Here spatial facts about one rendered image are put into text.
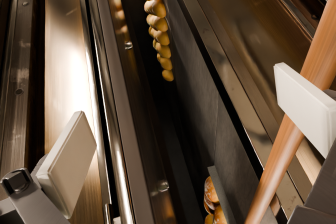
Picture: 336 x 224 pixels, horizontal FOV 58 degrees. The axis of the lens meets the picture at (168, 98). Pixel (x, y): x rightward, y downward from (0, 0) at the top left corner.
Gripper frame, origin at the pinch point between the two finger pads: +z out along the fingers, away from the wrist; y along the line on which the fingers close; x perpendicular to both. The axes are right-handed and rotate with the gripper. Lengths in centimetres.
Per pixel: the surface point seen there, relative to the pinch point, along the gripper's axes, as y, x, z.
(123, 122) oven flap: -10.4, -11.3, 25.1
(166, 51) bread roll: -6, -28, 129
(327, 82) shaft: 13.4, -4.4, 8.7
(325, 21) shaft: 12.5, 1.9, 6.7
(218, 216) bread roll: 1, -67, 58
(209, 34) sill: 9, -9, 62
